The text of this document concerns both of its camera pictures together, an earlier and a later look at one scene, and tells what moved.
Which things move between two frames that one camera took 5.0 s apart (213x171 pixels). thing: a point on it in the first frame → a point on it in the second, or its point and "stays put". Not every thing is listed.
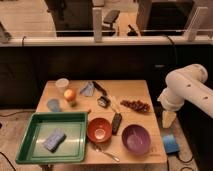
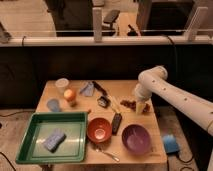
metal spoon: [108, 154] stays put
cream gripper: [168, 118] → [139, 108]
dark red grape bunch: [138, 105] stays put
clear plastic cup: [61, 85] stays put
